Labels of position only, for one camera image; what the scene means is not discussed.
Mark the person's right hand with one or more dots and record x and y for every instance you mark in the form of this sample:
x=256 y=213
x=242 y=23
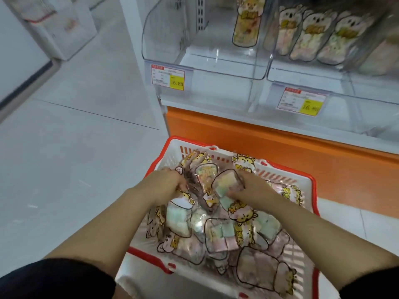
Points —
x=254 y=193

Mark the person's left hand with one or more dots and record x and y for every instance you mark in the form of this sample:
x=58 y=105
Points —
x=162 y=185

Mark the person's right fingers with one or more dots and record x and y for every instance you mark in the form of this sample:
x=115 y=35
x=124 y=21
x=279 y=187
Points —
x=236 y=193

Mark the person's left fingers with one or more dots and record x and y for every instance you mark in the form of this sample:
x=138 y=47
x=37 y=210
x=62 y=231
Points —
x=183 y=183

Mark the clear bear-print marshmallow packet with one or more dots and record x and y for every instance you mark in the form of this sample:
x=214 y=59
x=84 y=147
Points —
x=226 y=182
x=202 y=180

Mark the person's left forearm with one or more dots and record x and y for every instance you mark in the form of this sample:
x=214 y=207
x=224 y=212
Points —
x=109 y=227

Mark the person's right forearm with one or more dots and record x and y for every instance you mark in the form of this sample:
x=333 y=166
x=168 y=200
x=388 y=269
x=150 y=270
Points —
x=324 y=242

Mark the white basket with red rim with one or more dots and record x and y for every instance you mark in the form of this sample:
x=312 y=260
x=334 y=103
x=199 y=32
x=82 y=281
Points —
x=174 y=152

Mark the pile of marshmallow packets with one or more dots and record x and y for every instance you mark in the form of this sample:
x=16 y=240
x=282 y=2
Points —
x=224 y=239

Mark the orange shelf base panel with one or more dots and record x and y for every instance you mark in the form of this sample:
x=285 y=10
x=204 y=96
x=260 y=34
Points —
x=280 y=155

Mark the white shelf board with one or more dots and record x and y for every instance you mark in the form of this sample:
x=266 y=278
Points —
x=280 y=121

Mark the white and yellow price tag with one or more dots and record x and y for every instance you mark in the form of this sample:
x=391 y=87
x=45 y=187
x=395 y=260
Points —
x=300 y=102
x=166 y=77

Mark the clear plastic shelf bin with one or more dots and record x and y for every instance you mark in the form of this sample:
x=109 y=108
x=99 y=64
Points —
x=311 y=73
x=218 y=62

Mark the black left sleeve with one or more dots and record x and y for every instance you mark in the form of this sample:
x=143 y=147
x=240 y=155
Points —
x=53 y=280

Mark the black sleeve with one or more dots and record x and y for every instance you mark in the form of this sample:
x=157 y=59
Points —
x=53 y=280
x=374 y=284

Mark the black right sleeve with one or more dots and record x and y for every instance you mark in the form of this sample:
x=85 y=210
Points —
x=374 y=284

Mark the bear-shaped marshmallow packet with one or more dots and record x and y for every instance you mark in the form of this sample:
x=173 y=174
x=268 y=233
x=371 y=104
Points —
x=311 y=37
x=341 y=38
x=249 y=23
x=288 y=31

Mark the white cabinet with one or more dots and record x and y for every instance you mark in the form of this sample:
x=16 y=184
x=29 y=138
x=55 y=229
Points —
x=62 y=31

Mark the white freezer with grey edge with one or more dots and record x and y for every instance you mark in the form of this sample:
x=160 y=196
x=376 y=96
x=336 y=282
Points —
x=18 y=59

